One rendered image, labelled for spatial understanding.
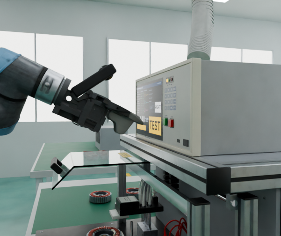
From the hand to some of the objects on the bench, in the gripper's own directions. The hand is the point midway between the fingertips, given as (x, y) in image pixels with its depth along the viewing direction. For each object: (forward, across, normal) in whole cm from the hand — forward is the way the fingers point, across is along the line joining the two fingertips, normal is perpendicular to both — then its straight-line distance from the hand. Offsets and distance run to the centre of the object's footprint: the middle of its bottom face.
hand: (139, 119), depth 68 cm
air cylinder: (+26, -21, -34) cm, 48 cm away
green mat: (+34, -73, -33) cm, 87 cm away
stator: (+35, -74, -32) cm, 88 cm away
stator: (+12, -21, -39) cm, 46 cm away
